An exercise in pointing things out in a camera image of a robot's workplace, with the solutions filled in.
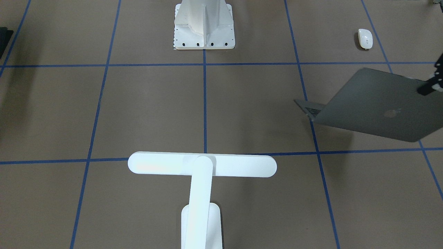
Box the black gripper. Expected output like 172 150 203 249
417 54 443 96

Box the grey laptop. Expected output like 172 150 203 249
295 68 443 142

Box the white computer mouse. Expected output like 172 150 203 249
358 29 373 49

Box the black mouse pad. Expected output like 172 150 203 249
0 27 14 58

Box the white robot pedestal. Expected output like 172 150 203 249
173 0 236 50

